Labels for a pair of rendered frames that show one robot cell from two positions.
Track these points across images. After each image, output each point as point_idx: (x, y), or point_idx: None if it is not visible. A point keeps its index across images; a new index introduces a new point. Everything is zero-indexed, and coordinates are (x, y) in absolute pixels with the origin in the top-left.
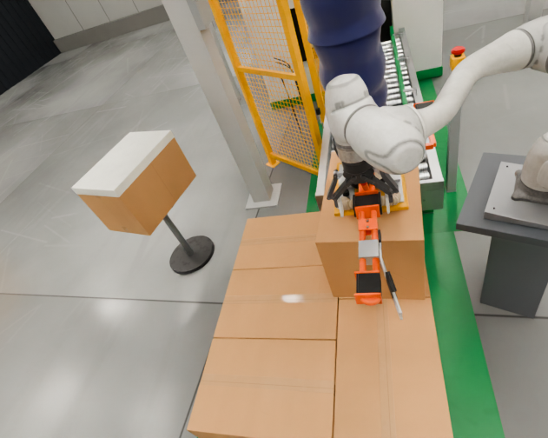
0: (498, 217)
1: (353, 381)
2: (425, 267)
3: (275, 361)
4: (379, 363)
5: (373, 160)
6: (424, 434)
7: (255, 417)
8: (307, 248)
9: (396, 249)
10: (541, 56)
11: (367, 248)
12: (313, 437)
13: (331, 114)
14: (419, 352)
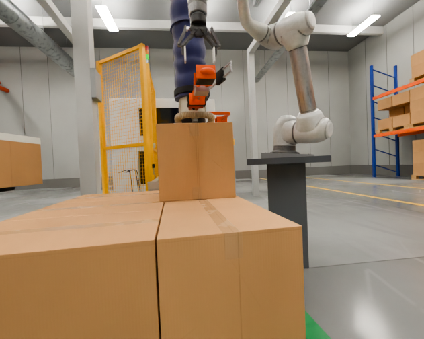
0: (269, 155)
1: (181, 216)
2: None
3: (87, 220)
4: (206, 210)
5: None
6: (263, 222)
7: (33, 242)
8: (136, 196)
9: (215, 132)
10: (271, 31)
11: None
12: (128, 239)
13: None
14: (239, 205)
